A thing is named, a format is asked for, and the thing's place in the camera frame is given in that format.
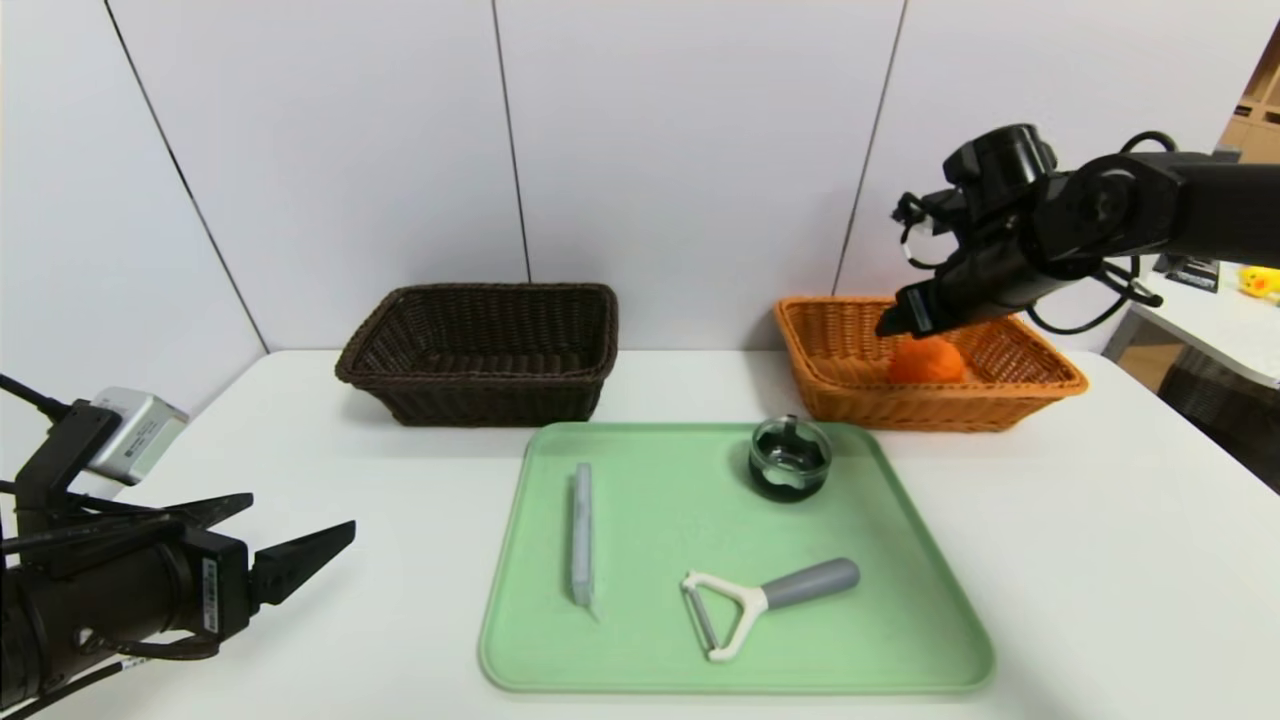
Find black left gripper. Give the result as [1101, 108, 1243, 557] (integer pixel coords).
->
[39, 493, 356, 691]

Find slim clear plastic case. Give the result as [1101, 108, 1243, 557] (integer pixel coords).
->
[571, 462, 603, 621]

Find glass jar with dark lid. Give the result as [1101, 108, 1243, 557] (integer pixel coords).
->
[748, 415, 833, 503]

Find orange fruit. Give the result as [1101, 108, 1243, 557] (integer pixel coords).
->
[888, 335, 967, 385]

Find dark brown wicker basket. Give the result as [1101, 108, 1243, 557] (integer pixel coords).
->
[336, 284, 619, 428]

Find orange wicker basket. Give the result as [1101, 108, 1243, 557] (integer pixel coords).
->
[774, 295, 1089, 433]

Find light green plastic tray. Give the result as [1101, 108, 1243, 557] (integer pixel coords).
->
[478, 422, 995, 693]

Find dark woven chair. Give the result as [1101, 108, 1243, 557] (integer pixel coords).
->
[1157, 345, 1280, 496]

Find black printed card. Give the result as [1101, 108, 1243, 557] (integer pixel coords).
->
[1160, 255, 1219, 293]

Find white side table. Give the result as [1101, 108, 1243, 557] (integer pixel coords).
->
[1100, 255, 1280, 391]

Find wooden shelf unit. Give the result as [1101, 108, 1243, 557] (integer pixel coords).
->
[1210, 25, 1280, 161]

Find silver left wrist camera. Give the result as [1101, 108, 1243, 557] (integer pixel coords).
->
[85, 387, 189, 486]

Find black left camera cable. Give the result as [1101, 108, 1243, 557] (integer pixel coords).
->
[0, 373, 73, 421]

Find white peeler with grey handle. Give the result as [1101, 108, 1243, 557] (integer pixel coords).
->
[681, 558, 861, 662]

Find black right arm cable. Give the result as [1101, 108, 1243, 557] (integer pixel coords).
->
[1022, 130, 1179, 337]

